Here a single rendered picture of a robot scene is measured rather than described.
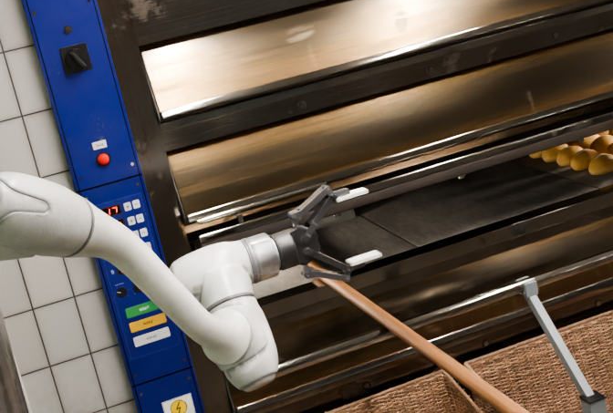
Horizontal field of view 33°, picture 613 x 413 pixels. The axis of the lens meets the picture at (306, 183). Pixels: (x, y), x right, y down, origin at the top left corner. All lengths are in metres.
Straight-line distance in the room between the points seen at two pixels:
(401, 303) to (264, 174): 0.54
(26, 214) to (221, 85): 1.11
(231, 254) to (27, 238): 0.57
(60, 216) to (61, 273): 1.02
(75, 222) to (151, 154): 0.98
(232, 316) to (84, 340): 0.77
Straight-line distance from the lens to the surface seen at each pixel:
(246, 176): 2.56
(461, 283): 2.87
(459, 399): 2.84
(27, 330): 2.57
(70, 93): 2.44
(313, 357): 2.33
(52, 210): 1.51
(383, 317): 2.35
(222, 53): 2.53
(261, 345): 1.90
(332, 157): 2.62
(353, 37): 2.62
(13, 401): 1.69
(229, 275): 1.95
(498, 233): 2.87
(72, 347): 2.60
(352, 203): 2.51
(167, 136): 2.51
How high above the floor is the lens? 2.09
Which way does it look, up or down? 14 degrees down
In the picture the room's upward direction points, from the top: 13 degrees counter-clockwise
